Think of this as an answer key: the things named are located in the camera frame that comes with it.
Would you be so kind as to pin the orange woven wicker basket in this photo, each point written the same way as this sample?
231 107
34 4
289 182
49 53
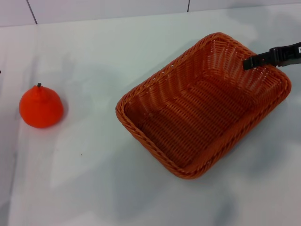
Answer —
197 117

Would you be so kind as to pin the orange toy fruit with stem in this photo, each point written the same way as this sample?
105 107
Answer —
40 110

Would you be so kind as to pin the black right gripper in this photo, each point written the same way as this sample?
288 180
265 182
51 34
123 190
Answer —
288 55

